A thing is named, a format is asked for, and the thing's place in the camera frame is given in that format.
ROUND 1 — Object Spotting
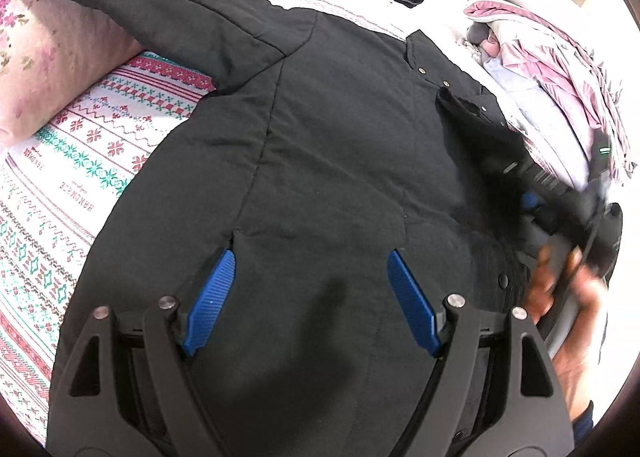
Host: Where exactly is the black padded coat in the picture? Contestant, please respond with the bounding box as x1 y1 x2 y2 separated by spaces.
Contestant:
11 0 556 457

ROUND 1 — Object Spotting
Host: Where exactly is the pink floral pillow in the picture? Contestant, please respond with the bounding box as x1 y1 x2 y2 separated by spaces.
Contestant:
0 0 148 150

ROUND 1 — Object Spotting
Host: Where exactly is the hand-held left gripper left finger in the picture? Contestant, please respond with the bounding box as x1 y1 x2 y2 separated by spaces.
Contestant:
46 247 236 457

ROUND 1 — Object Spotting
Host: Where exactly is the person's right hand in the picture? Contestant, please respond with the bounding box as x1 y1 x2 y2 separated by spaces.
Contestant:
529 242 609 419

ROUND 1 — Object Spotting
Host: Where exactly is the pile of pink white bedding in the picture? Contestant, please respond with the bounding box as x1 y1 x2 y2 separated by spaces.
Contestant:
456 0 632 188

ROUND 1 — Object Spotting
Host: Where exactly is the person's right forearm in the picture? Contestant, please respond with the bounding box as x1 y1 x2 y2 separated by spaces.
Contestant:
570 399 597 444

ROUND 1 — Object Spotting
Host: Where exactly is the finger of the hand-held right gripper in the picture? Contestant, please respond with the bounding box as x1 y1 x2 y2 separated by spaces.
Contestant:
520 191 545 238

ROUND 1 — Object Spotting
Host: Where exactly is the patterned bed sheet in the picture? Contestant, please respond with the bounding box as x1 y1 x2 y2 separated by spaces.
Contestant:
0 0 408 420

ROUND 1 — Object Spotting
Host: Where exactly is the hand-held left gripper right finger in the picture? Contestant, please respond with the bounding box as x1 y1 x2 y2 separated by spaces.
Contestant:
387 249 574 457

